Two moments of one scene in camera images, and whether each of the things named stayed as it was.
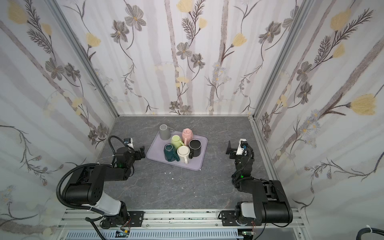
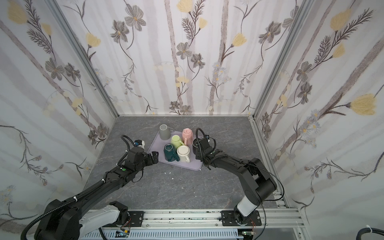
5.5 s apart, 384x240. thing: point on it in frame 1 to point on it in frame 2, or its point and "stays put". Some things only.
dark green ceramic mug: x=170 y=155 stays put
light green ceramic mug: x=176 y=141 stays put
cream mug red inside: x=183 y=152 stays put
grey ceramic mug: x=165 y=132 stays put
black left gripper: x=138 y=153 to x=151 y=157
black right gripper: x=234 y=152 to x=199 y=147
